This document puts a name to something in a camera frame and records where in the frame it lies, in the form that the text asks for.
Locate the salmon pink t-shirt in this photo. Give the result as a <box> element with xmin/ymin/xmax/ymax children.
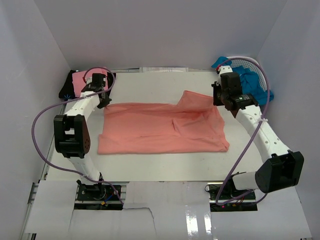
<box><xmin>97</xmin><ymin>90</ymin><xmax>230</xmax><ymax>155</ymax></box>

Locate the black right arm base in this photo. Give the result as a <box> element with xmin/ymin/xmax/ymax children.
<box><xmin>204</xmin><ymin>182</ymin><xmax>258</xmax><ymax>213</ymax></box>

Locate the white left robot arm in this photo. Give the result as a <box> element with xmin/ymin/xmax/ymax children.
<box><xmin>53</xmin><ymin>73</ymin><xmax>111</xmax><ymax>181</ymax></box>

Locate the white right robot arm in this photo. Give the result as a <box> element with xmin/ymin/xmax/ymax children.
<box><xmin>212</xmin><ymin>66</ymin><xmax>304</xmax><ymax>200</ymax></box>

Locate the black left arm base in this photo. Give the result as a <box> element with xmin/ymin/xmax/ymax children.
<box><xmin>74</xmin><ymin>180</ymin><xmax>125</xmax><ymax>211</ymax></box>

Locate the folded pink t-shirt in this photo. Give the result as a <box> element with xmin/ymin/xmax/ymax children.
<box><xmin>72</xmin><ymin>68</ymin><xmax>114</xmax><ymax>98</ymax></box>

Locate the blue t-shirt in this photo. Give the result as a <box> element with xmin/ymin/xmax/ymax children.
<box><xmin>211</xmin><ymin>56</ymin><xmax>274</xmax><ymax>106</ymax></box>

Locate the folded black t-shirt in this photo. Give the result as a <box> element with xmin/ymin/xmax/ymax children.
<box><xmin>58</xmin><ymin>70</ymin><xmax>116</xmax><ymax>101</ymax></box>

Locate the white perforated plastic basket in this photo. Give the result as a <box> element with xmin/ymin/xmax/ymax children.
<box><xmin>228</xmin><ymin>56</ymin><xmax>267</xmax><ymax>92</ymax></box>

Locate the white paper label sheet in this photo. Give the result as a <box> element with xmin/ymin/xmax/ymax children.
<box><xmin>139</xmin><ymin>67</ymin><xmax>189</xmax><ymax>73</ymax></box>

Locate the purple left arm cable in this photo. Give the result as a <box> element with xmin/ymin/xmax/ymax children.
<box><xmin>31</xmin><ymin>66</ymin><xmax>124</xmax><ymax>205</ymax></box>

